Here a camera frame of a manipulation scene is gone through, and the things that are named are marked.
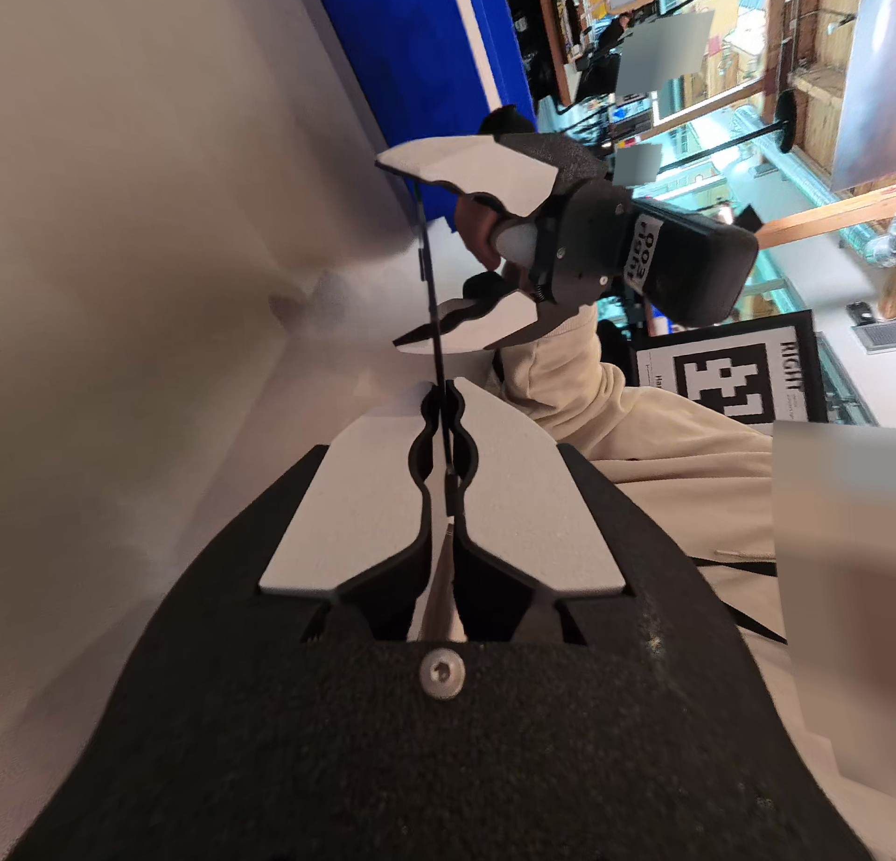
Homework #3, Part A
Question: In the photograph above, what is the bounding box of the person's right hand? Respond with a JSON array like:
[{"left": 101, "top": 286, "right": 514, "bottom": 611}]
[{"left": 454, "top": 194, "right": 506, "bottom": 271}]

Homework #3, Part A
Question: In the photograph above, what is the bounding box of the thin black strip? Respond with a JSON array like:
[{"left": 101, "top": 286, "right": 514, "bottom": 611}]
[{"left": 412, "top": 173, "right": 464, "bottom": 520}]

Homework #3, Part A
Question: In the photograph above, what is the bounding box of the person's right forearm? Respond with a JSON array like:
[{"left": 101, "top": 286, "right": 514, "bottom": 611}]
[{"left": 490, "top": 301, "right": 774, "bottom": 484}]

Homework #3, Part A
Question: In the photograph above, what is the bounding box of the person's cream sweater torso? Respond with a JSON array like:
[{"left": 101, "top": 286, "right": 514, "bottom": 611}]
[{"left": 581, "top": 420, "right": 896, "bottom": 861}]

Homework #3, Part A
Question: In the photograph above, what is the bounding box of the blue plastic storage bin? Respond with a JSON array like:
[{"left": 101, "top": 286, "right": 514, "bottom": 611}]
[{"left": 303, "top": 0, "right": 541, "bottom": 223}]

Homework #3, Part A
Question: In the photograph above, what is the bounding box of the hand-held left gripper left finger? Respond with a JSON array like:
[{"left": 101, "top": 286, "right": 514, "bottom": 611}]
[{"left": 258, "top": 378, "right": 436, "bottom": 601}]

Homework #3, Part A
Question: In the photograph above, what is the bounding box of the framed marker poster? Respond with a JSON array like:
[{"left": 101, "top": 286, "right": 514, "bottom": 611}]
[{"left": 632, "top": 308, "right": 832, "bottom": 428}]

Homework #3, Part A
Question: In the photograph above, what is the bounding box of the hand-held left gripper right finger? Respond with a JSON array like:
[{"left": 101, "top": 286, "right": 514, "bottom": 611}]
[{"left": 451, "top": 376, "right": 629, "bottom": 601}]

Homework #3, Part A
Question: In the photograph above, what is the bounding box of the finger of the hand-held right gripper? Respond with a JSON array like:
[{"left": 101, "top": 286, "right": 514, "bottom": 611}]
[
  {"left": 374, "top": 134, "right": 562, "bottom": 219},
  {"left": 392, "top": 290, "right": 543, "bottom": 356}
]

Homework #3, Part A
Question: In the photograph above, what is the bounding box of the black lanyard strap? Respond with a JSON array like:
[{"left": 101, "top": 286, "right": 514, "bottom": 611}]
[{"left": 689, "top": 551, "right": 791, "bottom": 646}]

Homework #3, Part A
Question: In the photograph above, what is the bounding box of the black round disc stand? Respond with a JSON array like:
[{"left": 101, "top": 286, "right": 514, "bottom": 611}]
[{"left": 689, "top": 89, "right": 800, "bottom": 156}]

